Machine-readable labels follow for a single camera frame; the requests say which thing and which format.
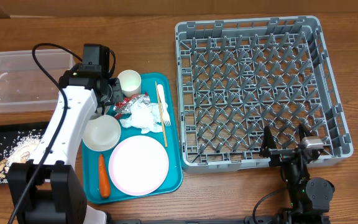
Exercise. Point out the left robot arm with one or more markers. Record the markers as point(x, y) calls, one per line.
point(46, 189)

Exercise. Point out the wooden chopstick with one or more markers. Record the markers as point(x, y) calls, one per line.
point(161, 117)

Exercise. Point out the grey bowl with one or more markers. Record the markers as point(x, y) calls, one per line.
point(99, 112)

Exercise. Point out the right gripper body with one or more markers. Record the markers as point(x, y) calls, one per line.
point(280, 155)

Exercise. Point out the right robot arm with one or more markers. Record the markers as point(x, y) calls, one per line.
point(309, 197)

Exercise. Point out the rice and peanut shells pile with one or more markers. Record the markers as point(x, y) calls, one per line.
point(19, 153)

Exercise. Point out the white plastic fork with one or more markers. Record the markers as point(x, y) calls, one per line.
point(166, 116)

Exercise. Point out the clear plastic bin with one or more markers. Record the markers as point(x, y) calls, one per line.
point(23, 86)

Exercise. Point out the white paper cup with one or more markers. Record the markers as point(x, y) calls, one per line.
point(130, 81)

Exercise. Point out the white round plate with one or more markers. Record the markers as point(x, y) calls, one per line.
point(138, 165)

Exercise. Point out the red foil wrapper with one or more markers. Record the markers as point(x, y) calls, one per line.
point(124, 107)

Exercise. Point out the black waste tray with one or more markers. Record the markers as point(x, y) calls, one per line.
point(9, 132)

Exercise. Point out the white ceramic bowl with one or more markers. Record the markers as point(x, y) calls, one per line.
point(102, 133)

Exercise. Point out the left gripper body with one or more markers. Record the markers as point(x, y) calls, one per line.
point(114, 92)

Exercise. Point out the orange carrot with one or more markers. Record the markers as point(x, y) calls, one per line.
point(104, 186)

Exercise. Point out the crumpled white napkin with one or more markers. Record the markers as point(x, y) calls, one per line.
point(145, 116)

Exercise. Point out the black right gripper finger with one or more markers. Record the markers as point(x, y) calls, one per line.
point(303, 131)
point(268, 139)

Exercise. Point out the grey dishwasher rack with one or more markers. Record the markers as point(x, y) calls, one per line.
point(236, 77)

